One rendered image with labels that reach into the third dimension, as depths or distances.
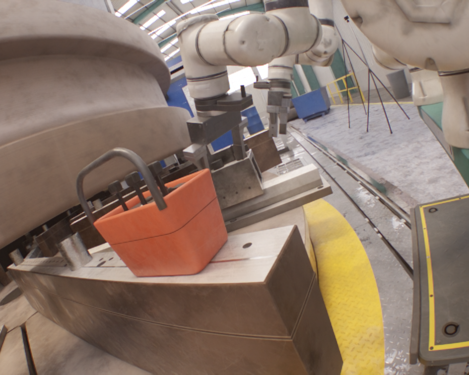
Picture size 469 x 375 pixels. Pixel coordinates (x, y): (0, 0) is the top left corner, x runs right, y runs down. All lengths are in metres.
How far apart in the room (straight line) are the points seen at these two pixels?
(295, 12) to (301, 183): 1.17
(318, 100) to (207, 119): 9.34
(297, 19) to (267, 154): 2.32
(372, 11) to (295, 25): 0.30
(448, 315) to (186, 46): 0.79
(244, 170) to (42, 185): 0.99
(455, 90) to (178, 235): 0.44
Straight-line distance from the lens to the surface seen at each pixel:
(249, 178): 1.45
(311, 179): 1.56
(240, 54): 0.42
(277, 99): 0.88
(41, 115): 1.15
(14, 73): 1.22
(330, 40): 0.80
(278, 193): 1.55
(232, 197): 1.48
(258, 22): 0.43
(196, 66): 0.53
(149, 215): 0.37
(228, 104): 0.52
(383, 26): 0.23
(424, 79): 0.87
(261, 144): 2.75
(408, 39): 0.23
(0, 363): 1.87
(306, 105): 9.93
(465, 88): 0.42
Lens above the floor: 0.86
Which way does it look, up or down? 12 degrees down
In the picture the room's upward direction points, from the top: 24 degrees counter-clockwise
